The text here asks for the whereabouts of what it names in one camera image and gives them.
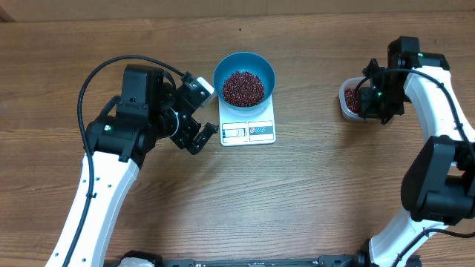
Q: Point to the white digital kitchen scale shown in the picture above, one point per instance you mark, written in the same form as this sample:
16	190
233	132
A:
247	126

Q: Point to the red adzuki beans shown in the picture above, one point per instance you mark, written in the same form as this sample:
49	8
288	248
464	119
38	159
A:
351	100

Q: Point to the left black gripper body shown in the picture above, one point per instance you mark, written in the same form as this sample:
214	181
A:
185	131

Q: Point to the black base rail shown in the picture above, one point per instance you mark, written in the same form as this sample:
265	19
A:
141	258

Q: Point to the clear plastic container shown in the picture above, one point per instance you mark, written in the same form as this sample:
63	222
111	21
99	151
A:
347	113

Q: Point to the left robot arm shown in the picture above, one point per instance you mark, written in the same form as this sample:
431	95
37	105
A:
150	107

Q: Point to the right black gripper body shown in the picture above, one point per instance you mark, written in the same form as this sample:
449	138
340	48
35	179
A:
387	101

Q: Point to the blue bowl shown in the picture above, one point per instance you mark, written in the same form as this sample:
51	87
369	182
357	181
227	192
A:
242	61

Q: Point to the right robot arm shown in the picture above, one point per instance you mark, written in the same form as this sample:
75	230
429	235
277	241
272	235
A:
437	191

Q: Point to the red beans in bowl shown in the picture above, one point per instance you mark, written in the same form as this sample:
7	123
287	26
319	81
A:
243	89

